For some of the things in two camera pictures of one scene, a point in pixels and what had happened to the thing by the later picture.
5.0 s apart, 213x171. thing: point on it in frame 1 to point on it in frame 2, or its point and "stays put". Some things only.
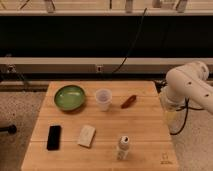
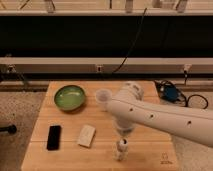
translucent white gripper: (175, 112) to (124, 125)
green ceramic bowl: (69, 97) stays put
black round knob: (12, 129) stays put
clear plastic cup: (104, 98) stays put
